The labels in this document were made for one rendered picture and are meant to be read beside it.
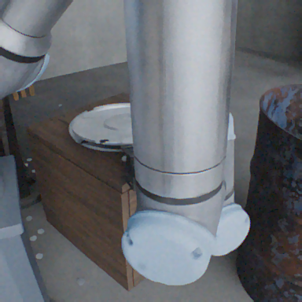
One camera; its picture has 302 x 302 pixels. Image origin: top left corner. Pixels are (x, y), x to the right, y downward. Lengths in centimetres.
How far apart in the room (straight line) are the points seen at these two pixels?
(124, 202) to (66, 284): 35
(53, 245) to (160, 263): 77
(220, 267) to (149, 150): 74
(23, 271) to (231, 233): 31
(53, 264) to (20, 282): 45
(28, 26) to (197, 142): 28
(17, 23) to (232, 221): 36
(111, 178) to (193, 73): 46
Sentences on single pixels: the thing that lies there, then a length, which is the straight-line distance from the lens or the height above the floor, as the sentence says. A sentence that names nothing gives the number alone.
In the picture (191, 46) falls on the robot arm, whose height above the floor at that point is 67.
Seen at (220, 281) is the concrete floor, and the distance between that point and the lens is 90.
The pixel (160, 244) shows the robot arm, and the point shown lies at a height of 53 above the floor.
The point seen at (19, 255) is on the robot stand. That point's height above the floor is 37.
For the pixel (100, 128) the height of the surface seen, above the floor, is 38.
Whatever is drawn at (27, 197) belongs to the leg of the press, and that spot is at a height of 3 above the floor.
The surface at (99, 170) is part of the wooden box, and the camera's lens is 66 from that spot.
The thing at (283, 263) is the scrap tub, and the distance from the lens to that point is 72.
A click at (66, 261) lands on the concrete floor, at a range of 95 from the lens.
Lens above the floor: 71
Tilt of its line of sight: 30 degrees down
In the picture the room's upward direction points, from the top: straight up
